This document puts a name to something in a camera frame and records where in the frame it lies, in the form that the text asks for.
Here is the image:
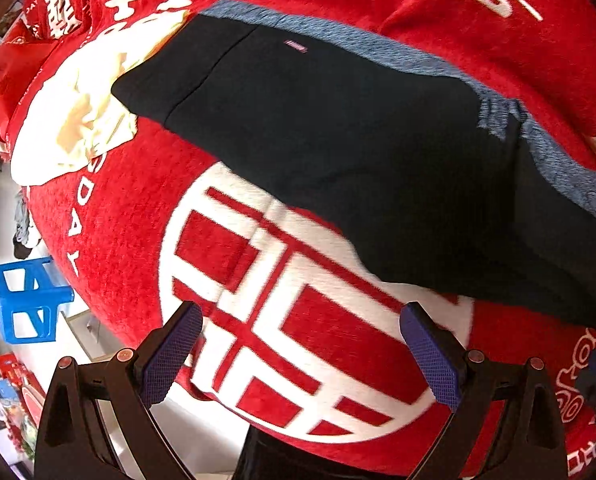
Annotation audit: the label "blue plastic stool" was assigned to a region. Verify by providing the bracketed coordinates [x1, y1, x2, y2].
[0, 257, 74, 344]

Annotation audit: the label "red wedding blanket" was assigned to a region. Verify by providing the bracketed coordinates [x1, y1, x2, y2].
[0, 0, 596, 479]

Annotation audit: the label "black pants with grey lining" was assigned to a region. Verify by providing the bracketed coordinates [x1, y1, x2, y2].
[112, 0, 596, 327]

